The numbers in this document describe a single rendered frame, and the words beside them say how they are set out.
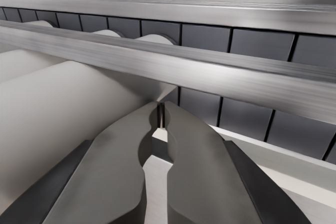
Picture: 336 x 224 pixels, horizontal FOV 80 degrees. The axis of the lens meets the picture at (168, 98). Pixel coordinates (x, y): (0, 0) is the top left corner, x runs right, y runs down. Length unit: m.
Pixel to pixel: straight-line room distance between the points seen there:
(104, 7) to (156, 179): 0.21
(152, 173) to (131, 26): 0.18
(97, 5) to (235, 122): 0.16
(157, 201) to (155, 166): 0.07
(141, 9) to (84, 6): 0.07
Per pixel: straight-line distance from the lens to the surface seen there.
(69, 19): 0.25
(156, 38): 0.16
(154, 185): 0.29
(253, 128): 0.17
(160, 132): 0.17
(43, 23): 0.27
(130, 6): 0.19
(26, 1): 0.32
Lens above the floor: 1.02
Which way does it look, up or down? 49 degrees down
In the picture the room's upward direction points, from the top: 130 degrees counter-clockwise
